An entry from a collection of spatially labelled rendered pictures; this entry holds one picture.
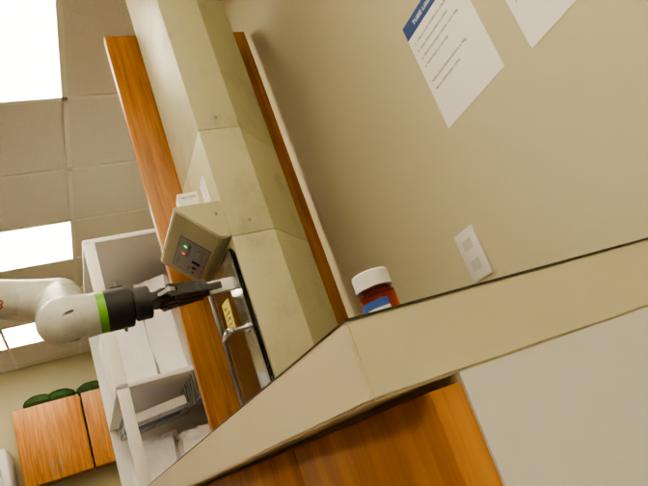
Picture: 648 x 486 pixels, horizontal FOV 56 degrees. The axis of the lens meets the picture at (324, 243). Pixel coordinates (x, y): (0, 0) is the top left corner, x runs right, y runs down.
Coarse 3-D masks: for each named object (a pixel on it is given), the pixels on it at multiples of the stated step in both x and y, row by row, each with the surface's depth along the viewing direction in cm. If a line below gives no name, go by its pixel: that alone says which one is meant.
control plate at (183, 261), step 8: (184, 240) 152; (176, 248) 157; (184, 248) 156; (192, 248) 154; (200, 248) 152; (176, 256) 162; (184, 256) 160; (192, 256) 158; (200, 256) 156; (208, 256) 154; (176, 264) 166; (184, 264) 164; (192, 264) 162; (200, 264) 160; (200, 272) 163
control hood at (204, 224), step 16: (176, 208) 142; (192, 208) 144; (208, 208) 145; (176, 224) 147; (192, 224) 144; (208, 224) 144; (224, 224) 145; (176, 240) 154; (192, 240) 150; (208, 240) 147; (224, 240) 145; (208, 272) 163
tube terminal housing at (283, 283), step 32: (224, 128) 156; (192, 160) 164; (224, 160) 152; (256, 160) 159; (224, 192) 148; (256, 192) 152; (288, 192) 170; (256, 224) 148; (288, 224) 159; (256, 256) 144; (288, 256) 149; (256, 288) 141; (288, 288) 144; (320, 288) 160; (288, 320) 140; (320, 320) 150; (288, 352) 137
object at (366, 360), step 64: (576, 256) 35; (640, 256) 37; (384, 320) 29; (448, 320) 30; (512, 320) 32; (576, 320) 33; (320, 384) 33; (384, 384) 28; (192, 448) 72; (256, 448) 46
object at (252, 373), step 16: (224, 256) 149; (224, 272) 151; (240, 288) 141; (240, 304) 144; (224, 320) 160; (240, 320) 146; (240, 336) 149; (256, 336) 137; (240, 352) 152; (256, 352) 139; (240, 368) 154; (256, 368) 141; (240, 384) 157; (256, 384) 144
